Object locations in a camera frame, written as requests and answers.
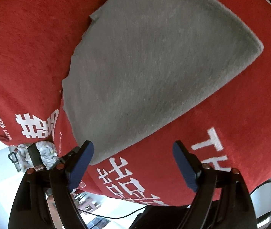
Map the grey small garment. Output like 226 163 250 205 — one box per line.
62 0 264 164

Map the white floral cloth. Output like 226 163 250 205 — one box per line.
16 141 59 172

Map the red printed bed cover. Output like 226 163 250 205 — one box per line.
0 0 271 206

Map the black cable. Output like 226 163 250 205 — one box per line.
78 205 148 220

